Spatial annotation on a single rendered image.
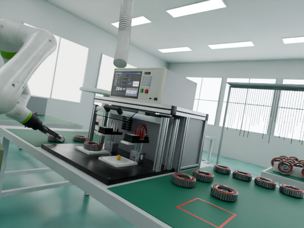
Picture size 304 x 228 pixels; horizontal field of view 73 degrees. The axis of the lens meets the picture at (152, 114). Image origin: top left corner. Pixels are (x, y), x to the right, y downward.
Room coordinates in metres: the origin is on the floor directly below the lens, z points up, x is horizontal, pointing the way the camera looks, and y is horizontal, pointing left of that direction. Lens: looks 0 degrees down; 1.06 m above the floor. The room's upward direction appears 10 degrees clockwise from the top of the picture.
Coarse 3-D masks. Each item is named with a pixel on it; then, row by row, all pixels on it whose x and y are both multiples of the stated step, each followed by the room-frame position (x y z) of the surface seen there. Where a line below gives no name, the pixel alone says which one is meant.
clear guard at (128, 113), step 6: (102, 108) 1.05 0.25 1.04; (126, 108) 0.97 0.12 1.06; (96, 114) 1.02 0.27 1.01; (102, 114) 1.00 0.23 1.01; (108, 114) 0.98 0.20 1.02; (114, 114) 0.96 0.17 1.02; (126, 114) 0.92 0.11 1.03; (132, 114) 0.90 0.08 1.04; (162, 114) 1.06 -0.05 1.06; (120, 120) 0.91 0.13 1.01; (126, 120) 0.88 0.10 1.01
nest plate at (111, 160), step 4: (112, 156) 1.17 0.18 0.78; (116, 156) 1.18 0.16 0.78; (104, 160) 1.07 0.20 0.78; (108, 160) 1.07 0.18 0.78; (112, 160) 1.08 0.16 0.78; (116, 160) 1.09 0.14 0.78; (120, 160) 1.11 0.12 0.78; (124, 160) 1.12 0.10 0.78; (128, 160) 1.14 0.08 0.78; (112, 164) 1.03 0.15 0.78; (116, 164) 1.02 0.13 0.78; (120, 164) 1.03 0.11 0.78; (124, 164) 1.05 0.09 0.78; (128, 164) 1.07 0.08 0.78; (132, 164) 1.09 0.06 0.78; (136, 164) 1.11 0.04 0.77
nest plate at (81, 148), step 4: (76, 148) 1.24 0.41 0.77; (80, 148) 1.22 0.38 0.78; (84, 148) 1.24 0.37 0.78; (84, 152) 1.19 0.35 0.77; (88, 152) 1.16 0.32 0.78; (92, 152) 1.18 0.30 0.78; (96, 152) 1.20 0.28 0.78; (100, 152) 1.22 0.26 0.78; (104, 152) 1.25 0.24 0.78; (108, 152) 1.27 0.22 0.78
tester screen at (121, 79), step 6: (120, 72) 1.38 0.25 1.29; (126, 72) 1.34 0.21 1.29; (132, 72) 1.30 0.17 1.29; (138, 72) 1.27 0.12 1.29; (114, 78) 1.41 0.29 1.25; (120, 78) 1.37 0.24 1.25; (126, 78) 1.33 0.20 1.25; (132, 78) 1.30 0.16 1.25; (138, 78) 1.26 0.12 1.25; (114, 84) 1.40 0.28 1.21; (120, 84) 1.36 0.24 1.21; (126, 84) 1.33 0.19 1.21; (114, 90) 1.39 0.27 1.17; (120, 90) 1.36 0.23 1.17; (132, 96) 1.28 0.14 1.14
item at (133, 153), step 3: (132, 150) 1.22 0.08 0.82; (135, 150) 1.23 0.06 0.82; (132, 153) 1.22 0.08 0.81; (135, 153) 1.20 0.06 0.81; (138, 153) 1.18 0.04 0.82; (141, 153) 1.19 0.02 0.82; (144, 153) 1.21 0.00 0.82; (132, 156) 1.21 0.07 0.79; (135, 156) 1.20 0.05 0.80; (138, 156) 1.18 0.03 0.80; (144, 156) 1.22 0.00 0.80; (132, 159) 1.21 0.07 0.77; (135, 159) 1.20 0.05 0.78; (138, 159) 1.18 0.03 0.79
